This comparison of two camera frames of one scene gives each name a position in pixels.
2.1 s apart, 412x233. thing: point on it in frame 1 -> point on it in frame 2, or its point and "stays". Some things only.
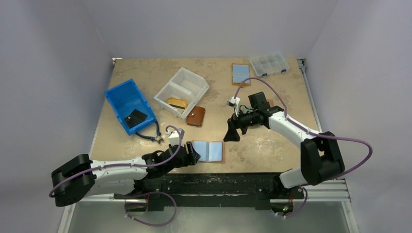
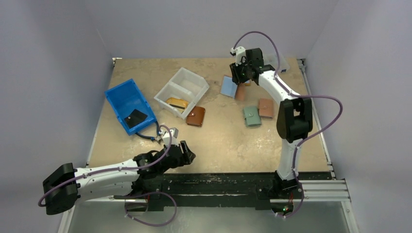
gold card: (177, 104) stays
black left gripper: (187, 154) stays
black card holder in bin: (135, 118) stays
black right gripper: (239, 123) -> (240, 73)
